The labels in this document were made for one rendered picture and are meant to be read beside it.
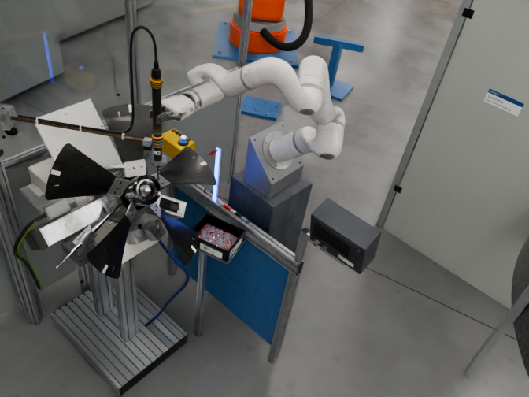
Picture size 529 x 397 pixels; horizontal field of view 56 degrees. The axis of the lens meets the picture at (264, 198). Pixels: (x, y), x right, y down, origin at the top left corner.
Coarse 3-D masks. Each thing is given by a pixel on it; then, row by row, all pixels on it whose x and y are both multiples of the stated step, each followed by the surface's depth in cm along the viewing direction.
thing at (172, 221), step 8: (168, 216) 210; (168, 224) 204; (176, 224) 211; (184, 224) 218; (168, 232) 201; (176, 232) 206; (184, 232) 213; (192, 232) 219; (176, 240) 204; (184, 240) 209; (192, 240) 215; (176, 248) 202; (184, 248) 207; (184, 256) 205; (192, 256) 210; (184, 264) 204
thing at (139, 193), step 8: (136, 176) 198; (144, 176) 195; (152, 176) 197; (128, 184) 196; (136, 184) 192; (144, 184) 195; (152, 184) 197; (128, 192) 195; (136, 192) 192; (144, 192) 195; (152, 192) 197; (160, 192) 199; (120, 200) 199; (128, 200) 198; (136, 200) 193; (144, 200) 195; (152, 200) 196; (136, 208) 203
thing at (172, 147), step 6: (168, 132) 251; (174, 132) 252; (180, 132) 253; (168, 138) 248; (174, 138) 248; (180, 138) 249; (186, 138) 250; (168, 144) 247; (174, 144) 245; (180, 144) 245; (186, 144) 245; (192, 144) 247; (162, 150) 253; (168, 150) 249; (174, 150) 246; (180, 150) 243; (174, 156) 248
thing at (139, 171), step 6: (126, 162) 200; (132, 162) 200; (138, 162) 200; (144, 162) 199; (126, 168) 200; (138, 168) 199; (144, 168) 199; (126, 174) 200; (132, 174) 200; (138, 174) 199; (144, 174) 199
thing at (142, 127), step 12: (120, 108) 201; (144, 108) 202; (108, 120) 200; (120, 120) 200; (144, 120) 201; (132, 132) 200; (144, 132) 200; (120, 144) 200; (132, 144) 200; (120, 156) 200; (132, 156) 200; (144, 156) 199
